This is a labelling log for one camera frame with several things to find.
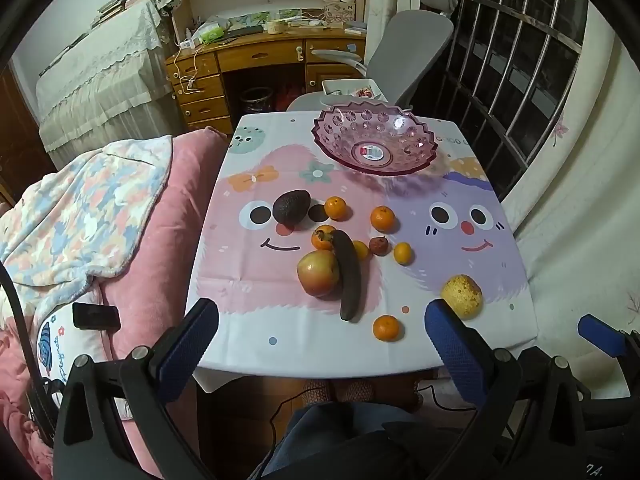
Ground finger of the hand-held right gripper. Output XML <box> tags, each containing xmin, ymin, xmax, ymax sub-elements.
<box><xmin>577</xmin><ymin>313</ymin><xmax>640</xmax><ymax>361</ymax></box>

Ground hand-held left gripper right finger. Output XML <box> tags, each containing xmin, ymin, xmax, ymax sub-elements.
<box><xmin>424</xmin><ymin>298</ymin><xmax>591</xmax><ymax>480</ymax></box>

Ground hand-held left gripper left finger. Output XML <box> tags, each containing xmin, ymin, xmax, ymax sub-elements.
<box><xmin>52</xmin><ymin>298</ymin><xmax>221</xmax><ymax>480</ymax></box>

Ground yellow spotted pear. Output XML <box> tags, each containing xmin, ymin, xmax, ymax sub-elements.
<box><xmin>440</xmin><ymin>274</ymin><xmax>484</xmax><ymax>320</ymax></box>

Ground orange tangerine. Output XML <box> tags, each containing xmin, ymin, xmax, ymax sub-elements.
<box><xmin>370</xmin><ymin>206</ymin><xmax>397</xmax><ymax>234</ymax></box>
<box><xmin>372</xmin><ymin>314</ymin><xmax>402</xmax><ymax>342</ymax></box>
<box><xmin>324</xmin><ymin>196</ymin><xmax>349</xmax><ymax>221</ymax></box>

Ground blackened banana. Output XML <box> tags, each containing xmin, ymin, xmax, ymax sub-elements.
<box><xmin>330</xmin><ymin>230</ymin><xmax>361</xmax><ymax>322</ymax></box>

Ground red yellow apple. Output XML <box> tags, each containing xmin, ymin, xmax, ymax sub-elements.
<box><xmin>297</xmin><ymin>250</ymin><xmax>341</xmax><ymax>298</ymax></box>

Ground dark avocado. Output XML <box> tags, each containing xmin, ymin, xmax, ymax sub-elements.
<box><xmin>272</xmin><ymin>189</ymin><xmax>313</xmax><ymax>226</ymax></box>

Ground pink plastic fruit bowl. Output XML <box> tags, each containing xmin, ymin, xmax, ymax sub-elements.
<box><xmin>312</xmin><ymin>101</ymin><xmax>440</xmax><ymax>177</ymax></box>

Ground black phone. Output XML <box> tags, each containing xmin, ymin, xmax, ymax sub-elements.
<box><xmin>72</xmin><ymin>303</ymin><xmax>121</xmax><ymax>331</ymax></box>

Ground cartoon monster tablecloth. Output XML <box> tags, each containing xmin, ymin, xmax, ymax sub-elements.
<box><xmin>191</xmin><ymin>110</ymin><xmax>540</xmax><ymax>381</ymax></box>

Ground person's right foot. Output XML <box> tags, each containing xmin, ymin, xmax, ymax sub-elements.
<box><xmin>337</xmin><ymin>379</ymin><xmax>377</xmax><ymax>403</ymax></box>

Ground person's foot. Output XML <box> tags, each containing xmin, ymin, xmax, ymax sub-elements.
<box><xmin>301</xmin><ymin>379</ymin><xmax>337</xmax><ymax>405</ymax></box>
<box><xmin>337</xmin><ymin>379</ymin><xmax>377</xmax><ymax>403</ymax></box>

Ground pink quilt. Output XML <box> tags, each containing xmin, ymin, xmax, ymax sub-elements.
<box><xmin>0</xmin><ymin>127</ymin><xmax>231</xmax><ymax>480</ymax></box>

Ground white floral sheet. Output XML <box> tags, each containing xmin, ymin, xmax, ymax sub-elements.
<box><xmin>500</xmin><ymin>0</ymin><xmax>640</xmax><ymax>401</ymax></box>

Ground white printed pillow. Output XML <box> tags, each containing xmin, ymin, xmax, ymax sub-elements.
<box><xmin>32</xmin><ymin>287</ymin><xmax>132</xmax><ymax>421</ymax></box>

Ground person's left foot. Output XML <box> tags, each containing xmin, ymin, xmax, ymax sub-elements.
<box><xmin>301</xmin><ymin>379</ymin><xmax>337</xmax><ymax>405</ymax></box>

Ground person's dark trousers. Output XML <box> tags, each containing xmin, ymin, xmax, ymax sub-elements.
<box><xmin>250</xmin><ymin>402</ymin><xmax>501</xmax><ymax>480</ymax></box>

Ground orange persimmon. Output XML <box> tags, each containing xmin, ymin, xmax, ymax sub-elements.
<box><xmin>311</xmin><ymin>225</ymin><xmax>337</xmax><ymax>251</ymax></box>

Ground floral fleece blanket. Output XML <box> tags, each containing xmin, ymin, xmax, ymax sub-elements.
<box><xmin>0</xmin><ymin>136</ymin><xmax>173</xmax><ymax>313</ymax></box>

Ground dark waste bin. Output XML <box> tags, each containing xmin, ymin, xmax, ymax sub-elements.
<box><xmin>240</xmin><ymin>87</ymin><xmax>274</xmax><ymax>115</ymax></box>

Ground white lace cover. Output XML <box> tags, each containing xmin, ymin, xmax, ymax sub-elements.
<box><xmin>35</xmin><ymin>0</ymin><xmax>176</xmax><ymax>171</ymax></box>

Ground metal window grille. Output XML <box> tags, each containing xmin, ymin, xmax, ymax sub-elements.
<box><xmin>440</xmin><ymin>0</ymin><xmax>586</xmax><ymax>196</ymax></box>

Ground white storage box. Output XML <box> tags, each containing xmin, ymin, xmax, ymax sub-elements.
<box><xmin>321</xmin><ymin>78</ymin><xmax>382</xmax><ymax>102</ymax></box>

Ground wooden desk with drawers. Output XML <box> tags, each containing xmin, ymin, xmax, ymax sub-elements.
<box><xmin>165</xmin><ymin>26</ymin><xmax>368</xmax><ymax>133</ymax></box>

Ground grey office chair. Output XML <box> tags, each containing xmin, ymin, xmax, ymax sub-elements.
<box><xmin>286</xmin><ymin>0</ymin><xmax>458</xmax><ymax>113</ymax></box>

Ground stack of books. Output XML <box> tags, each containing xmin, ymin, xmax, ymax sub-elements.
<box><xmin>91</xmin><ymin>0</ymin><xmax>156</xmax><ymax>25</ymax></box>

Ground black cable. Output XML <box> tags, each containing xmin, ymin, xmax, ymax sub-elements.
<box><xmin>0</xmin><ymin>262</ymin><xmax>58</xmax><ymax>443</ymax></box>

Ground white charger cable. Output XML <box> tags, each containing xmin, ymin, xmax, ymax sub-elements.
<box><xmin>172</xmin><ymin>46</ymin><xmax>202</xmax><ymax>96</ymax></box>

